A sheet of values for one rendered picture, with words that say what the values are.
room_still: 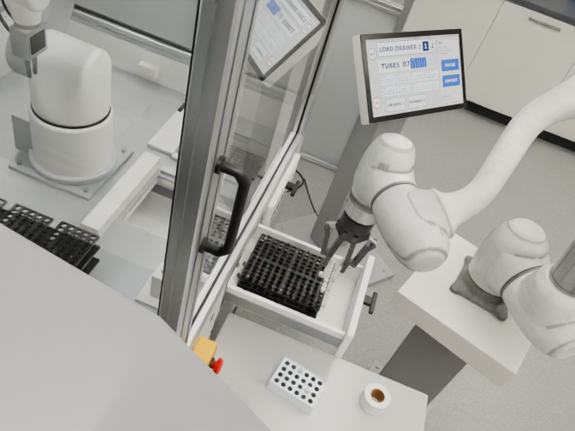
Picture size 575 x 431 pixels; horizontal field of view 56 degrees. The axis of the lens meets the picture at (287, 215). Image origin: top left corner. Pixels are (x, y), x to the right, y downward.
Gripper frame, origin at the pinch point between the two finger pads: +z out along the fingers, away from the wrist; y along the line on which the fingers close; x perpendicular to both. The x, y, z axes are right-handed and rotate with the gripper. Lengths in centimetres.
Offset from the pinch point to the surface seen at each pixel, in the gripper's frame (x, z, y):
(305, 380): 20.0, 20.3, -4.7
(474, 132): -274, 98, -75
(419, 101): -97, -1, -10
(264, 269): 0.9, 10.1, 15.9
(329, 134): -169, 77, 19
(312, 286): -0.3, 9.9, 2.6
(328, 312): 0.7, 16.1, -4.4
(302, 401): 25.9, 20.0, -5.4
